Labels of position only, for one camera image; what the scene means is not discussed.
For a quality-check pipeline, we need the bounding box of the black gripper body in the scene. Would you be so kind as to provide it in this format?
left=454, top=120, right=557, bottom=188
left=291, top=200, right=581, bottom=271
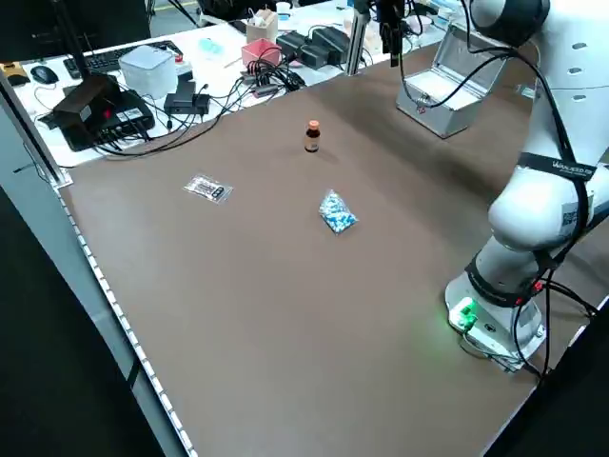
left=376, top=0, right=406, bottom=25

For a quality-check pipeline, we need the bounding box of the silver aluminium medicine case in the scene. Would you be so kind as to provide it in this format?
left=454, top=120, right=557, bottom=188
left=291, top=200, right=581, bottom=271
left=395, top=21, right=506, bottom=140

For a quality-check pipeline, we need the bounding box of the pink open box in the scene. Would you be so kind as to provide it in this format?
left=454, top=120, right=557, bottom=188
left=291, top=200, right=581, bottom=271
left=241, top=38, right=285, bottom=73

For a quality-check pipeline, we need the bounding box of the brown cardboard box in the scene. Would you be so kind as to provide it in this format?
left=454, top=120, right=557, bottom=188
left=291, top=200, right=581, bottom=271
left=245, top=10, right=279, bottom=44

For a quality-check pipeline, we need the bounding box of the small black box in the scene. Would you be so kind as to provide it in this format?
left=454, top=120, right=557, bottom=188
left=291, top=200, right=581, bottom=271
left=164, top=80, right=212, bottom=117

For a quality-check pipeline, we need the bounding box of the white translucent storage box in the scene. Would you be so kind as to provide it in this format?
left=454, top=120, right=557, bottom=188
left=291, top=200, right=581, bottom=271
left=118, top=46, right=179, bottom=101

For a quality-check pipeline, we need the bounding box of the dark brown box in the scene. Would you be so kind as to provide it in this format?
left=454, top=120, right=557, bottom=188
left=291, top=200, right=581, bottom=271
left=51, top=74, right=123, bottom=127

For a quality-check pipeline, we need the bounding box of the black power brick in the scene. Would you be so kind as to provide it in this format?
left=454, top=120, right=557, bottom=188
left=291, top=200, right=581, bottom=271
left=276, top=30, right=313, bottom=61
left=308, top=26, right=349, bottom=69

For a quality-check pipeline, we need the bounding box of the brown glass bottle orange cap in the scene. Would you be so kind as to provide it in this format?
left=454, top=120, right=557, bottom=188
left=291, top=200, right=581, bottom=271
left=304, top=119, right=322, bottom=154

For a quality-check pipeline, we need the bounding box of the blue white capsule bag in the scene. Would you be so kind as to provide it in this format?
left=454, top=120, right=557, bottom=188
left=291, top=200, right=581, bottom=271
left=318, top=189, right=360, bottom=236

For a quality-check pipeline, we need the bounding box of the clear bag of dark swabs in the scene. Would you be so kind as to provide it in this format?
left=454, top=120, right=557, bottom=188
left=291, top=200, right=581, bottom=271
left=183, top=173, right=235, bottom=206

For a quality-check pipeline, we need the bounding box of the black keyboard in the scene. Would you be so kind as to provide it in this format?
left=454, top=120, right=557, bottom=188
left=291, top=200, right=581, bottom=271
left=63, top=40, right=185, bottom=80

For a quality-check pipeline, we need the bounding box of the black monitor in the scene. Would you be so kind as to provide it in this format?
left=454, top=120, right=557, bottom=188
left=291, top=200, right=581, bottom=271
left=0, top=0, right=152, bottom=64

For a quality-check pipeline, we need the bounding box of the black monitor stand pole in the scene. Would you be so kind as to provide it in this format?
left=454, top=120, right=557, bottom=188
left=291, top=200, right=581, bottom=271
left=51, top=0, right=94, bottom=85

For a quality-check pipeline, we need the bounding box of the black computer mouse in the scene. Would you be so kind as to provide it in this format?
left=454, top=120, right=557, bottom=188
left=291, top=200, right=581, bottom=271
left=29, top=65, right=59, bottom=88

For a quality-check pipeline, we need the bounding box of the silver aluminium post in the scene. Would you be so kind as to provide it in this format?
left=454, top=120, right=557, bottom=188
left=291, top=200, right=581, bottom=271
left=345, top=0, right=373, bottom=77

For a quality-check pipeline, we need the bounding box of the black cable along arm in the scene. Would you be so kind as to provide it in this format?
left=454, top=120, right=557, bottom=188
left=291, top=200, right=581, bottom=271
left=463, top=0, right=592, bottom=307

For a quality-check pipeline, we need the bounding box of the black network switch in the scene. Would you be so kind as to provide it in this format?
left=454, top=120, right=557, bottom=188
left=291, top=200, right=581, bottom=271
left=40, top=88, right=157, bottom=153

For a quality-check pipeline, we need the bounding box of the black arm foot cable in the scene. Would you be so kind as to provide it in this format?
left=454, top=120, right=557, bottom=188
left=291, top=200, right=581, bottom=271
left=511, top=280, right=599, bottom=380

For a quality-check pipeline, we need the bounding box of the aluminium frame profile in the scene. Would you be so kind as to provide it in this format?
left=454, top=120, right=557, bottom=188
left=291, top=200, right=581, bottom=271
left=0, top=70, right=75, bottom=188

